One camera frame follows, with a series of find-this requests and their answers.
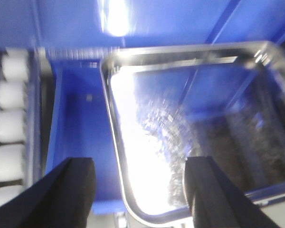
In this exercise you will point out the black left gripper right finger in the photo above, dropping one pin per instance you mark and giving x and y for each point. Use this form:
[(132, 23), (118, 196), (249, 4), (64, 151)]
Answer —
[(216, 202)]

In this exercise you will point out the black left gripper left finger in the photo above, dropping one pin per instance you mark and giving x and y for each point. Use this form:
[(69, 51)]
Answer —
[(61, 199)]

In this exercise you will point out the silver metal tray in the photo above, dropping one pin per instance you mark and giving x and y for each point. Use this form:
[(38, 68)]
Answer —
[(166, 104)]

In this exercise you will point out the blue bin front centre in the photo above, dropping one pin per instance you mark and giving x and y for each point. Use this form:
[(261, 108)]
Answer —
[(80, 128)]

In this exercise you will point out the white roller track left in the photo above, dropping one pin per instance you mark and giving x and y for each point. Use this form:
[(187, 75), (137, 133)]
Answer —
[(20, 98)]

